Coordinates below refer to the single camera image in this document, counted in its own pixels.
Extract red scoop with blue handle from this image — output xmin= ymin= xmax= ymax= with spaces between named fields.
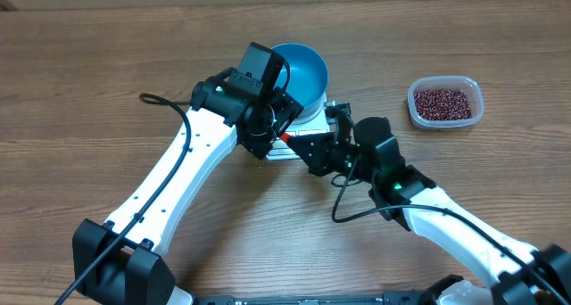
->
xmin=280 ymin=133 xmax=291 ymax=144

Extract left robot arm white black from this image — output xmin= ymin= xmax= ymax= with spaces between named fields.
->
xmin=58 ymin=68 xmax=302 ymax=304

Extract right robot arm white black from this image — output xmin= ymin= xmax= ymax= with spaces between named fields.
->
xmin=280 ymin=117 xmax=570 ymax=304

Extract white digital kitchen scale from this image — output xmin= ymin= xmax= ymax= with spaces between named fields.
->
xmin=266 ymin=94 xmax=330 ymax=161

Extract blue bowl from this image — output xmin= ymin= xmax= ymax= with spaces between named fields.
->
xmin=272 ymin=43 xmax=329 ymax=120

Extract red adzuki beans in container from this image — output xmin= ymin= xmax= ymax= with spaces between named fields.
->
xmin=413 ymin=88 xmax=472 ymax=121

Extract clear plastic container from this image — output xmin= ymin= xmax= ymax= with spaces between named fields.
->
xmin=407 ymin=75 xmax=484 ymax=130

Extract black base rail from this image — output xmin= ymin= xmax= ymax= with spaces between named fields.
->
xmin=194 ymin=291 xmax=437 ymax=305

